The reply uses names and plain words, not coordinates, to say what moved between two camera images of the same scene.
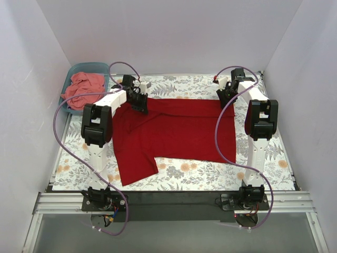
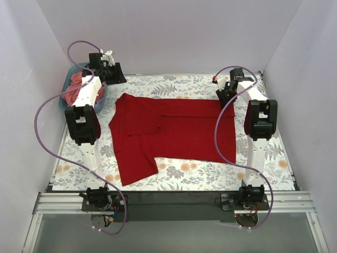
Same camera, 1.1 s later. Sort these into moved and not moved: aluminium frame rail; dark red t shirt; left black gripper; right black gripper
Moved: left black gripper
Not moved: right black gripper; dark red t shirt; aluminium frame rail
